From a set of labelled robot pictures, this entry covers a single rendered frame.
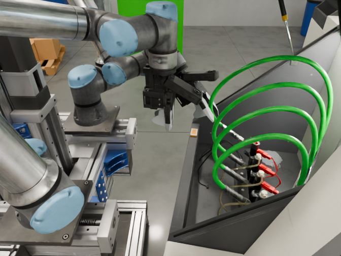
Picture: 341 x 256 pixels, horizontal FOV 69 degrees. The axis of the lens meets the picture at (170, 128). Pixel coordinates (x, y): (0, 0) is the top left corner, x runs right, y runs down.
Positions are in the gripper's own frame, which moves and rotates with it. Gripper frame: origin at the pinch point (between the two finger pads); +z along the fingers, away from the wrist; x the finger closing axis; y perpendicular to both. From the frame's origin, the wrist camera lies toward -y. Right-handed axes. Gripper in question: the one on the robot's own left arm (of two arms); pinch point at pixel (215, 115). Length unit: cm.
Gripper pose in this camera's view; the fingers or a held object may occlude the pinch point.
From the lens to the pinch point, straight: 87.1
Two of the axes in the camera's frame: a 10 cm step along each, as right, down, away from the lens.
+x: -3.8, 3.4, -8.6
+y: -7.3, 4.6, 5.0
